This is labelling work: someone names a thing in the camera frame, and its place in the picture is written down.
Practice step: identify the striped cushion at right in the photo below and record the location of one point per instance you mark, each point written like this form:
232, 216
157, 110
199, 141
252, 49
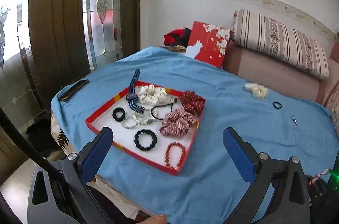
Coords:
332, 104

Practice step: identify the wooden door frame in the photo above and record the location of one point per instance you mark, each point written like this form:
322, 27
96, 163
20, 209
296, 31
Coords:
58, 44

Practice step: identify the white dotted scrunchie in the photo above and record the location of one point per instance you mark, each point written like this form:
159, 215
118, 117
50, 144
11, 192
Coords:
151, 95

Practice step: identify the red jewelry tray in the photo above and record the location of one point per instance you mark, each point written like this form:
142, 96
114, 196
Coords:
170, 153

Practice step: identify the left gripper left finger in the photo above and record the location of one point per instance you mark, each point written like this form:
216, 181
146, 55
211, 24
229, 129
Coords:
60, 195

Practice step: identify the pink sofa bolster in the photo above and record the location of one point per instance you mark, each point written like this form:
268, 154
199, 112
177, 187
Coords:
277, 75

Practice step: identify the red floral gift box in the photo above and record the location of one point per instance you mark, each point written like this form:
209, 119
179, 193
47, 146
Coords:
208, 43

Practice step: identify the red dark clothing pile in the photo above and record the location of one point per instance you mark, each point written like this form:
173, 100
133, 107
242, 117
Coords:
179, 37

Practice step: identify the silver tweezers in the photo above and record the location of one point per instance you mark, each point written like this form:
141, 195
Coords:
295, 122

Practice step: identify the cream fuzzy scrunchie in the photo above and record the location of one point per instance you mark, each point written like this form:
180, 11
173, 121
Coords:
259, 92

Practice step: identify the striped pillow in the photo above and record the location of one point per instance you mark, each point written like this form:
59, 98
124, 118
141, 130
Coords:
268, 36

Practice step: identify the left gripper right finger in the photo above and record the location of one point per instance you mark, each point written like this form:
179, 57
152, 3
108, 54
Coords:
289, 202

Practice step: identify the thick black wavy scrunchie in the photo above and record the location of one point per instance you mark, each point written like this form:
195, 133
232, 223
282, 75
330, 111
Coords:
145, 140

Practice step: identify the red plaid scrunchie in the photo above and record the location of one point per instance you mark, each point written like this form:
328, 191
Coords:
177, 123

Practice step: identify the small black scrunchie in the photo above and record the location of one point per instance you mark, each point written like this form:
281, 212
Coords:
119, 114

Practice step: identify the red dotted scrunchie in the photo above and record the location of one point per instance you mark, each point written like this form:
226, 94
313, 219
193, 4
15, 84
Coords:
192, 102

